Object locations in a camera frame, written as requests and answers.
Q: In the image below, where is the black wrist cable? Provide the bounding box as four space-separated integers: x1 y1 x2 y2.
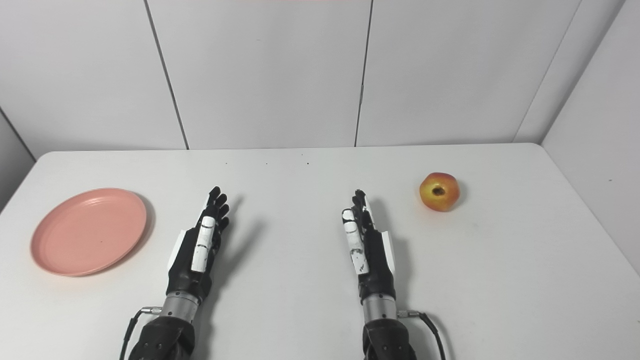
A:
119 306 163 360
397 310 447 360

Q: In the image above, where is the pink round plate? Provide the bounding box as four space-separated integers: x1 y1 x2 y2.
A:
30 187 148 277

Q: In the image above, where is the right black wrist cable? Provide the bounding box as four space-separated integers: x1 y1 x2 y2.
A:
397 310 447 360

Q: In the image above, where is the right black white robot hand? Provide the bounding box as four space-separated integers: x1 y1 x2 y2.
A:
341 189 397 305

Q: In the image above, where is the red yellow apple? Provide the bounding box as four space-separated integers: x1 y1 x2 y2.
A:
419 172 460 212

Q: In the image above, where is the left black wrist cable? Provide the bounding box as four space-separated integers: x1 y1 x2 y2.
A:
119 306 163 360

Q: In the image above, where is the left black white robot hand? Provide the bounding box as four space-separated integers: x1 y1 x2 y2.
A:
166 186 231 303

